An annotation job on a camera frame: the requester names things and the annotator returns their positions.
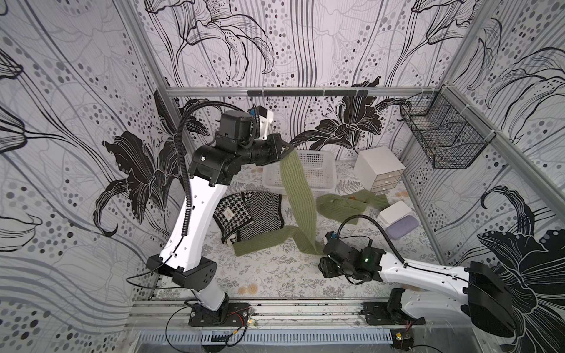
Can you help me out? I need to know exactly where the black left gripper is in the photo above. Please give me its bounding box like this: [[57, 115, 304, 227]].
[[227, 129, 288, 163]]

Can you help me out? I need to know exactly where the green knitted scarf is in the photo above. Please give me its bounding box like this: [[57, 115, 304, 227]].
[[233, 151, 390, 257]]

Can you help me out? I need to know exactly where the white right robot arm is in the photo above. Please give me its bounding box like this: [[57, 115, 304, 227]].
[[319, 232, 518, 338]]

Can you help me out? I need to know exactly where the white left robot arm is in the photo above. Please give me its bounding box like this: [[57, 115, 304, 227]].
[[147, 106, 293, 313]]

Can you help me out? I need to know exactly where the white plastic laundry basket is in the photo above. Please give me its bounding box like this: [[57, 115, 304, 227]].
[[262, 150, 337, 197]]

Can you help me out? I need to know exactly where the black white patterned scarf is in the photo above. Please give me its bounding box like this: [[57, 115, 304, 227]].
[[213, 191, 285, 244]]

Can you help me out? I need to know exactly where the lavender flat pad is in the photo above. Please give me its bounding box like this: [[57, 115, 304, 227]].
[[386, 216, 419, 240]]

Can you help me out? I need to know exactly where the white rectangular box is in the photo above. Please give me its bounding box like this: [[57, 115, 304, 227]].
[[378, 201, 412, 227]]

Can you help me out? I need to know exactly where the white mini drawer cabinet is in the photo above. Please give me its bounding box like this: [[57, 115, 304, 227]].
[[353, 146, 406, 193]]

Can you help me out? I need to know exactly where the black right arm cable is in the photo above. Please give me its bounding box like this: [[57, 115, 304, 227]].
[[335, 214, 409, 268]]

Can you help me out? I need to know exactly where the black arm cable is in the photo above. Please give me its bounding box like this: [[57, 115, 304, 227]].
[[335, 214, 409, 268], [174, 101, 244, 237]]

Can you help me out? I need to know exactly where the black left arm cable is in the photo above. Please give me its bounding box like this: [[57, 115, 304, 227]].
[[174, 101, 244, 237]]

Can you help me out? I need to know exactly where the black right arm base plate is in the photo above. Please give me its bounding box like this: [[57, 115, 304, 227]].
[[360, 288, 426, 328]]

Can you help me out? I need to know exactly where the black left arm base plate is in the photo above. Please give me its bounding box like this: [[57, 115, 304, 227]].
[[188, 299, 252, 327]]

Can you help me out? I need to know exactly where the white slotted cable duct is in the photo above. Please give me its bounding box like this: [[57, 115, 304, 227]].
[[139, 328, 393, 346]]

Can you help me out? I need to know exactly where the black wire wall basket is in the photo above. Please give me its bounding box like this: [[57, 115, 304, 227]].
[[400, 91, 496, 169]]

